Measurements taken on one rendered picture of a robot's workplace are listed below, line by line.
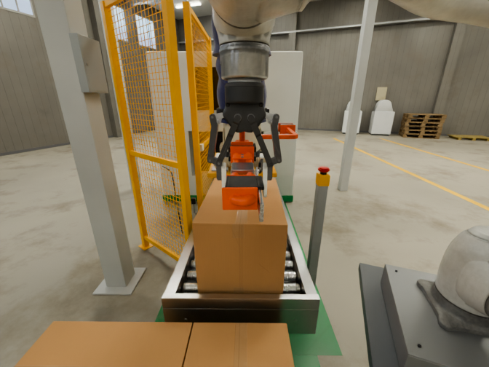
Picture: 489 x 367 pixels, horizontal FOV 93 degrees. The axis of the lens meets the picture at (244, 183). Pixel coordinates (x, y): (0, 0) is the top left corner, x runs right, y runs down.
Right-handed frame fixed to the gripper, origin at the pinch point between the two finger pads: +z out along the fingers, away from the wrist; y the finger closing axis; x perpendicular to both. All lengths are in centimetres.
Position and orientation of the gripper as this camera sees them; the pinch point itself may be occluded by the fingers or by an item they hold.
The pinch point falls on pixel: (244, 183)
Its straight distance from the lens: 50.8
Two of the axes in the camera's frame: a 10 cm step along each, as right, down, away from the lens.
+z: 0.0, 9.4, 3.4
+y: -10.0, 0.0, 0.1
